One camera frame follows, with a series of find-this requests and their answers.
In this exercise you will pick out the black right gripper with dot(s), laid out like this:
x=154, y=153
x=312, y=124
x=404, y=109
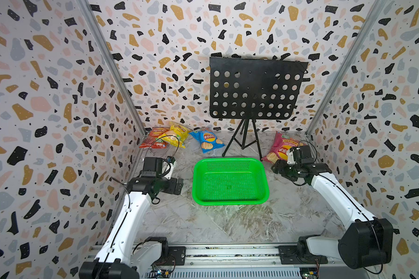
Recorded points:
x=279, y=168

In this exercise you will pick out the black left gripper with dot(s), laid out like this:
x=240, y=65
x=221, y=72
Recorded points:
x=171, y=189

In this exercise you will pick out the pink chips bag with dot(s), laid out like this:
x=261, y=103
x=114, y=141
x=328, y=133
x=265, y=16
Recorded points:
x=280, y=147

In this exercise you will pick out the red chips bag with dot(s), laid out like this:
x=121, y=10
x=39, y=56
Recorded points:
x=153, y=139

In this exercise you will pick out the yellow chips bag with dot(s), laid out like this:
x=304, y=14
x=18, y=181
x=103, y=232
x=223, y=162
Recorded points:
x=176, y=135

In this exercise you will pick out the blue chips bag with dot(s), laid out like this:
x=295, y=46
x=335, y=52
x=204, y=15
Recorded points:
x=207, y=139

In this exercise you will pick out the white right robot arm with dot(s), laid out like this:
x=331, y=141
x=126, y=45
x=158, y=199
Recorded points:
x=367, y=240

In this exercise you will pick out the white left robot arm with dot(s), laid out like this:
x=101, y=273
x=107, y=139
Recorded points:
x=120, y=257

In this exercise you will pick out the green plastic basket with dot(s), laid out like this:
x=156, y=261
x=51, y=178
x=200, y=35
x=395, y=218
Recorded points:
x=230, y=181

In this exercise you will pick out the black perforated music stand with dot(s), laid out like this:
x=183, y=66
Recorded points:
x=252, y=90

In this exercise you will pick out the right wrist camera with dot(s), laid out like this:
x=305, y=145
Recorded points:
x=291, y=158

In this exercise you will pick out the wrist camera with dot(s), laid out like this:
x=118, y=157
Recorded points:
x=291, y=158
x=169, y=165

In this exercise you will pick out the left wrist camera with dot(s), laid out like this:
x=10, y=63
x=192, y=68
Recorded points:
x=169, y=165

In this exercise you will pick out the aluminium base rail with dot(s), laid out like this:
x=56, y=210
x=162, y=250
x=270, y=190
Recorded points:
x=251, y=261

